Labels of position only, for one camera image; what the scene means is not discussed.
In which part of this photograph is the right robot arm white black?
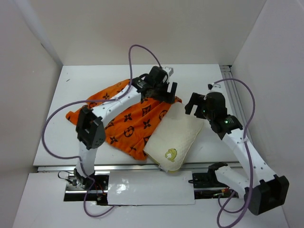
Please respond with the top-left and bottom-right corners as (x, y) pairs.
(185, 92), (289, 215)

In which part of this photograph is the orange patterned pillowcase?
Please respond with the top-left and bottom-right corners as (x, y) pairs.
(66, 79), (172, 161)

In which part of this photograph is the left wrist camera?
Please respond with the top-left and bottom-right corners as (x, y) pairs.
(149, 66), (174, 83)

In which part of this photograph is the aluminium side rail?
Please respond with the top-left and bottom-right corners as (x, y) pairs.
(219, 65), (247, 127)

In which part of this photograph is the white cover plate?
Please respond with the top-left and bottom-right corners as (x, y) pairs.
(107, 171), (195, 206)

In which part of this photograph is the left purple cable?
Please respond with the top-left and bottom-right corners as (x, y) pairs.
(41, 44), (164, 218)

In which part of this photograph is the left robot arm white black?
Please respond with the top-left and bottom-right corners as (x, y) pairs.
(74, 67), (177, 190)

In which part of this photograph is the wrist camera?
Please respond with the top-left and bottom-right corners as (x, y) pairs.
(149, 66), (174, 83)
(208, 83), (221, 93)

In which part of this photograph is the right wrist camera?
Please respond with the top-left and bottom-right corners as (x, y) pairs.
(208, 83), (221, 93)

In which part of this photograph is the cream white pillow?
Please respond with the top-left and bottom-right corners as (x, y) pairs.
(143, 102), (204, 172)

